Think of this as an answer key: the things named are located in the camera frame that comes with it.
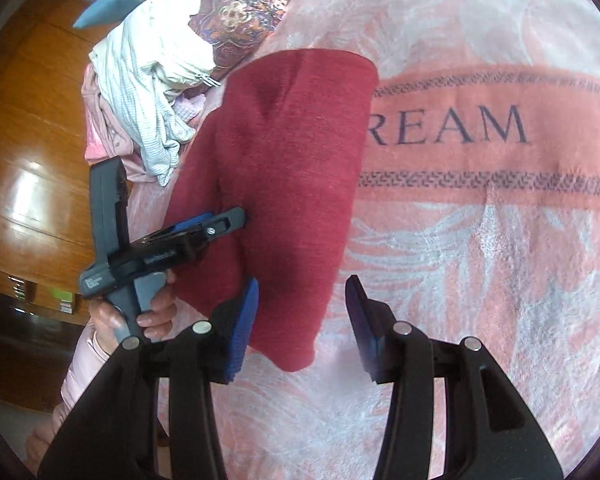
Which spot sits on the person's left hand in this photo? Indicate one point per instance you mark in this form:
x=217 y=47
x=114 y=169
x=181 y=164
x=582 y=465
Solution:
x=157 y=310

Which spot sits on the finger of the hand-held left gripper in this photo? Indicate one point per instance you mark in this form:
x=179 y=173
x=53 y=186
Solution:
x=220 y=222
x=190 y=223

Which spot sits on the dark low cabinet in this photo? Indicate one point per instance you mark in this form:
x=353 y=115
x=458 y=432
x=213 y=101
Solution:
x=25 y=345

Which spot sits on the pale pink garment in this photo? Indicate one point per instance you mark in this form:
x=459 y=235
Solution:
x=105 y=130

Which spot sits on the pink patterned blanket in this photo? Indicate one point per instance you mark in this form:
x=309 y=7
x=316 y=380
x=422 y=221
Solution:
x=480 y=260

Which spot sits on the maroon knit sweater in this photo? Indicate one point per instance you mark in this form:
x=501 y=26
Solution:
x=290 y=160

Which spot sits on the lilac garment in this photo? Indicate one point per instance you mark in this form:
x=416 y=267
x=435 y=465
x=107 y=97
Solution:
x=190 y=106

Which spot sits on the white striped garment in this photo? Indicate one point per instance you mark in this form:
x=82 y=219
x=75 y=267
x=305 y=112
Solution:
x=130 y=85

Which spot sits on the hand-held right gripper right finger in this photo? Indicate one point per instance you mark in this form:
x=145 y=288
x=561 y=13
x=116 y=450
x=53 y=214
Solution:
x=357 y=320

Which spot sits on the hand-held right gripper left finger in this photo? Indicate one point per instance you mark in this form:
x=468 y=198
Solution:
x=242 y=330

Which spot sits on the paisley patterned pillow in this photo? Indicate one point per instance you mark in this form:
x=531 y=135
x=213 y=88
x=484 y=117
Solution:
x=240 y=10

